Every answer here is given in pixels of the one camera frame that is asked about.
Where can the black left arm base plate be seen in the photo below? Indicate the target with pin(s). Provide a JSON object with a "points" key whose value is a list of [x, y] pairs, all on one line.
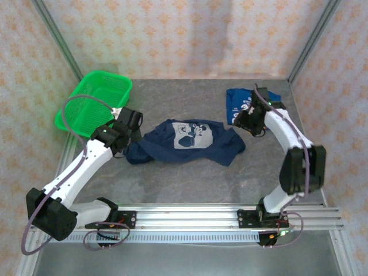
{"points": [[129, 220]]}

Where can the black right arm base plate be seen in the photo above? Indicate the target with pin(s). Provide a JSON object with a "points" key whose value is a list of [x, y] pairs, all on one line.
{"points": [[245, 220]]}

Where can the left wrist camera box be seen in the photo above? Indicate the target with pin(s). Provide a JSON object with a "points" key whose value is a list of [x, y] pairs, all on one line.
{"points": [[115, 112]]}

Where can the aluminium frame post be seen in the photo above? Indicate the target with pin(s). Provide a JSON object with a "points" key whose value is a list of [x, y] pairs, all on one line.
{"points": [[59, 43], [312, 43]]}

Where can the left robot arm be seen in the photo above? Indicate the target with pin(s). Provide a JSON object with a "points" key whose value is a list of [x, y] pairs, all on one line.
{"points": [[86, 164]]}

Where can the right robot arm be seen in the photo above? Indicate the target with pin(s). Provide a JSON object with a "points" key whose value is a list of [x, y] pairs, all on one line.
{"points": [[287, 135]]}

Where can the black electronics mount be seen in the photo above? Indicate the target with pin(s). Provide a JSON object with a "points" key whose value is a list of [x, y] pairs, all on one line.
{"points": [[267, 240]]}

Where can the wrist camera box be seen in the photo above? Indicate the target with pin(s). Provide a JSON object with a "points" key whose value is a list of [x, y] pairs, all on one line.
{"points": [[115, 112], [252, 110]]}

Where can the aluminium frame leg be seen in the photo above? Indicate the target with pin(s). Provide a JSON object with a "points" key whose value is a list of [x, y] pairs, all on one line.
{"points": [[342, 253], [28, 258]]}

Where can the navy t-shirt with cartoon print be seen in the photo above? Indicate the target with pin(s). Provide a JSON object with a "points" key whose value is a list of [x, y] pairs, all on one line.
{"points": [[161, 149]]}

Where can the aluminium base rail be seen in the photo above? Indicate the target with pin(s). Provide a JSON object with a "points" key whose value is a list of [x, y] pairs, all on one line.
{"points": [[187, 220]]}

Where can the green plastic basket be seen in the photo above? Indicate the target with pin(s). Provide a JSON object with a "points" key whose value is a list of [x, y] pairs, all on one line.
{"points": [[86, 86]]}

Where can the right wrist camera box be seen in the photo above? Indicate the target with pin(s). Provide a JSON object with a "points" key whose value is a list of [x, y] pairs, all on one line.
{"points": [[252, 110]]}

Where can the blue t-shirt with white lettering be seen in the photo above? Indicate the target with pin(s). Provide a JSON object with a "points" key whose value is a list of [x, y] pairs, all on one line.
{"points": [[234, 100]]}

